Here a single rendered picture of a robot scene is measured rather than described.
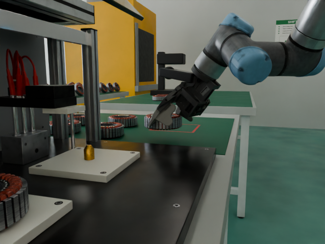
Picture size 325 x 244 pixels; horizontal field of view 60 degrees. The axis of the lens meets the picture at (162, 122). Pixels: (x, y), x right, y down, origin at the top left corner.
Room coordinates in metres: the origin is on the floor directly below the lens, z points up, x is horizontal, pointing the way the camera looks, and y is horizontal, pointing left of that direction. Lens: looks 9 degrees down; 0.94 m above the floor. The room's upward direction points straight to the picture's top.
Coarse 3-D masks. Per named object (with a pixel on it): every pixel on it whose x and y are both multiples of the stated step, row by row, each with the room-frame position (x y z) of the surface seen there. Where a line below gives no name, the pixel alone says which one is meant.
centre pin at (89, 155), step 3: (87, 147) 0.51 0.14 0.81; (90, 147) 0.51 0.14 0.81; (84, 150) 0.51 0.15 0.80; (87, 150) 0.51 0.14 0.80; (90, 150) 0.51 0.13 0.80; (93, 150) 0.52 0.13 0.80; (84, 153) 0.51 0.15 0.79; (87, 153) 0.51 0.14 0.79; (90, 153) 0.51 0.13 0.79; (93, 153) 0.52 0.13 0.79; (84, 156) 0.51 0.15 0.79; (87, 156) 0.51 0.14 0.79; (90, 156) 0.51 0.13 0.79; (93, 156) 0.52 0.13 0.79; (84, 159) 0.51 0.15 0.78; (87, 159) 0.51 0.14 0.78; (90, 159) 0.51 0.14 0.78
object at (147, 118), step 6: (150, 114) 0.84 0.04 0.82; (174, 114) 0.84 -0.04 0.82; (144, 120) 0.82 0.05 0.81; (174, 120) 0.78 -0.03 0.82; (180, 120) 0.80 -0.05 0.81; (150, 126) 0.78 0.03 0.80; (156, 126) 0.77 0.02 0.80; (162, 126) 0.77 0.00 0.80; (168, 126) 0.77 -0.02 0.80; (174, 126) 0.78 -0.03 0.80; (180, 126) 0.80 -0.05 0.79
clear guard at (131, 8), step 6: (108, 0) 0.27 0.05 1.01; (114, 0) 0.28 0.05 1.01; (120, 0) 0.32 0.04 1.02; (126, 0) 0.36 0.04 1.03; (114, 6) 0.29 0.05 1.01; (120, 6) 0.30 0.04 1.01; (126, 6) 0.32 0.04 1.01; (132, 6) 0.36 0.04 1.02; (126, 12) 0.32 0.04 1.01; (132, 12) 0.33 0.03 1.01; (138, 12) 0.36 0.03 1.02; (138, 18) 0.35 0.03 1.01
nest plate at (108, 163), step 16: (48, 160) 0.51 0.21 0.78; (64, 160) 0.51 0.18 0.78; (80, 160) 0.51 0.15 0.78; (96, 160) 0.51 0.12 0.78; (112, 160) 0.51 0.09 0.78; (128, 160) 0.51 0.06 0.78; (64, 176) 0.45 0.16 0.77; (80, 176) 0.44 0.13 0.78; (96, 176) 0.43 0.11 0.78; (112, 176) 0.45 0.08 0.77
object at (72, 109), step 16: (0, 96) 0.56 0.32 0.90; (32, 96) 0.51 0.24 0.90; (48, 96) 0.50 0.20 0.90; (64, 96) 0.53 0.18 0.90; (16, 112) 0.54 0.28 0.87; (32, 112) 0.58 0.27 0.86; (48, 112) 0.51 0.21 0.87; (64, 112) 0.50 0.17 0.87; (16, 128) 0.54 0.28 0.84; (32, 128) 0.58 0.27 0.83
